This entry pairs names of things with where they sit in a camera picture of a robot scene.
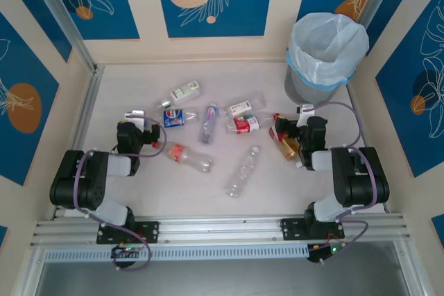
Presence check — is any grey metal sheet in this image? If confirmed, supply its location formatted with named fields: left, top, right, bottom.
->
left=34, top=242, right=410, bottom=296

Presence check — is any white red label plastic bottle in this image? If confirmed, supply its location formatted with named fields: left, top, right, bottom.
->
left=227, top=91, right=267, bottom=119

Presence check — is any grey round bin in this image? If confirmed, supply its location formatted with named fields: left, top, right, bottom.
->
left=284, top=63, right=343, bottom=108

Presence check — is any purple label plastic bottle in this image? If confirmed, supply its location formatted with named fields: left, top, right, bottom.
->
left=197, top=102, right=219, bottom=146

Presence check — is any clear unlabelled white cap bottle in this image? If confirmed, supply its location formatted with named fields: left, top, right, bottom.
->
left=224, top=146, right=261, bottom=200

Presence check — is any green label plastic bottle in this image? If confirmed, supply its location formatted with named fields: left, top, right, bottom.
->
left=160, top=80, right=202, bottom=109

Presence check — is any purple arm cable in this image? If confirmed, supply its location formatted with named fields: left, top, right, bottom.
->
left=74, top=115, right=168, bottom=272
left=314, top=101, right=378, bottom=266

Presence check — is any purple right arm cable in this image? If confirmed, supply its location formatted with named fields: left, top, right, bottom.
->
left=314, top=101, right=378, bottom=266

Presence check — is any aluminium rail frame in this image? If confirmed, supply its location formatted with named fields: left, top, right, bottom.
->
left=29, top=212, right=413, bottom=249

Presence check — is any blue Pepsi label plastic bottle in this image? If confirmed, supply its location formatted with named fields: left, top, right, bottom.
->
left=162, top=107, right=200, bottom=130

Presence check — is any orange label red cap bottle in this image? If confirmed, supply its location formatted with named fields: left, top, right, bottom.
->
left=151, top=139, right=214, bottom=175

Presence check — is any grey slotted cable duct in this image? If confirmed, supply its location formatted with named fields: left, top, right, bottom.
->
left=44, top=244, right=310, bottom=263

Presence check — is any aluminium side rail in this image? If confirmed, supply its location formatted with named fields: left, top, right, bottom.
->
left=51, top=67, right=105, bottom=220

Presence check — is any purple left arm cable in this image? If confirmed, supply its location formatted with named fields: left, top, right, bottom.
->
left=74, top=115, right=168, bottom=272

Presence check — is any trash bin with plastic liner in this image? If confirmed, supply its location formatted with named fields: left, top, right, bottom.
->
left=285, top=12, right=370, bottom=89

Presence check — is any amber liquid plastic bottle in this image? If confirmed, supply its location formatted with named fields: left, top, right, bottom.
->
left=268, top=126, right=303, bottom=169

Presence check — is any black controller board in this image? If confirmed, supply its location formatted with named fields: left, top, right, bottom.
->
left=307, top=243, right=343, bottom=264
left=110, top=244, right=144, bottom=259

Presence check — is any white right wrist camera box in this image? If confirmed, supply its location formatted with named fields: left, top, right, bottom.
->
left=296, top=103, right=316, bottom=126

